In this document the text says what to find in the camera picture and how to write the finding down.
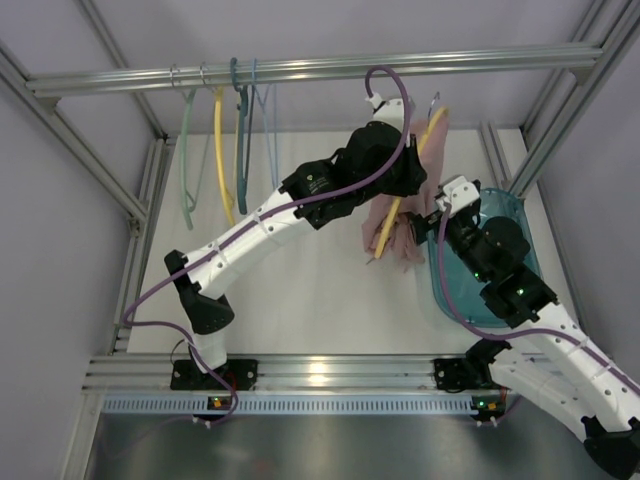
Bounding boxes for pink trousers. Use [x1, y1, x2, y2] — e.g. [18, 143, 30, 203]
[361, 105, 450, 275]

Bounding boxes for yellow hanger with trousers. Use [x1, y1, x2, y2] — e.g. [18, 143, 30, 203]
[373, 90, 448, 260]

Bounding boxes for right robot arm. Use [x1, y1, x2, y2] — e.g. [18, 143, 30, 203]
[409, 202, 639, 479]

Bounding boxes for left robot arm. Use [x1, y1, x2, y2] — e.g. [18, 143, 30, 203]
[164, 121, 427, 373]

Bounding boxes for dark teal hanger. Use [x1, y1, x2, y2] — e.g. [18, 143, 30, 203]
[230, 57, 249, 215]

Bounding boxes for light blue hanger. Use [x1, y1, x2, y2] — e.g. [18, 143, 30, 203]
[251, 58, 279, 187]

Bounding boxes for green hanger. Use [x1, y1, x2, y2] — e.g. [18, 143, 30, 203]
[178, 88, 197, 231]

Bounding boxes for teal transparent plastic bin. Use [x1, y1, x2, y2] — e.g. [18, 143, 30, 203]
[423, 188, 542, 329]

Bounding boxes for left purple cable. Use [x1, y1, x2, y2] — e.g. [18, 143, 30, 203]
[121, 67, 412, 416]

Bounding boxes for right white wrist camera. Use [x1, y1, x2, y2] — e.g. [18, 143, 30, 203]
[435, 175, 480, 217]

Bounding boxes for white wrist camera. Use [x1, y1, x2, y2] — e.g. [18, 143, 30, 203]
[366, 93, 405, 131]
[435, 175, 480, 217]

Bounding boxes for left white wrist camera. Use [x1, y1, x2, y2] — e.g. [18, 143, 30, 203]
[366, 93, 405, 131]

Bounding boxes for slotted grey cable duct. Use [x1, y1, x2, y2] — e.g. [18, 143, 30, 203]
[102, 394, 480, 415]

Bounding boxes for aluminium hanging rail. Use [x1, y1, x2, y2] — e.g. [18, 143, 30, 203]
[25, 42, 603, 98]

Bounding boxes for aluminium frame post right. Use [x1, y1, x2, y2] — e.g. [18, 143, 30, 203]
[504, 1, 639, 198]

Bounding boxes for aluminium frame post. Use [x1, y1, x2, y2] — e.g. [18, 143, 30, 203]
[504, 1, 639, 198]
[0, 0, 176, 236]

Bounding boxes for aluminium frame post left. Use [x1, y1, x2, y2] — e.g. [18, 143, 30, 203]
[0, 0, 176, 236]

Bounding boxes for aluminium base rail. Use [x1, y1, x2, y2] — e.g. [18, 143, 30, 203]
[81, 353, 446, 394]

